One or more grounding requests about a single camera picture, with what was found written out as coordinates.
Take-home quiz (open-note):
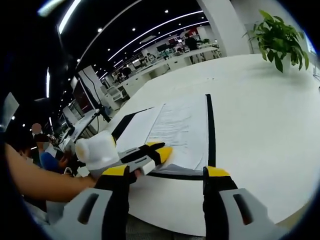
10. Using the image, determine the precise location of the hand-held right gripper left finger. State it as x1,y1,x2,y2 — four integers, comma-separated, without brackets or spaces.
46,164,131,240

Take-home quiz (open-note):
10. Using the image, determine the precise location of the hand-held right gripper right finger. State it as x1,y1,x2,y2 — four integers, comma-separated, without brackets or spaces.
202,165,289,240

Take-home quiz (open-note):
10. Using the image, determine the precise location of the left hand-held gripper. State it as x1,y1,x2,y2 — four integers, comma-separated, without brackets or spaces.
74,131,174,178

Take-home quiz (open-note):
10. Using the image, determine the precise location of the person's left forearm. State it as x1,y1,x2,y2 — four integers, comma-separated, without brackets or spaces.
4,143,99,204

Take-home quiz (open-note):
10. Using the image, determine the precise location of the long white office desk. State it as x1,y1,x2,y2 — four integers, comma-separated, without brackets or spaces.
146,45,221,77
61,109,102,152

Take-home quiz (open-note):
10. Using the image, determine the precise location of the dark monitor on stand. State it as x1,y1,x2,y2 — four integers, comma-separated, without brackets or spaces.
71,79,98,119

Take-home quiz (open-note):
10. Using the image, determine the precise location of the green potted plant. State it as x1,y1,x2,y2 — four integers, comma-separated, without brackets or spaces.
241,9,311,74

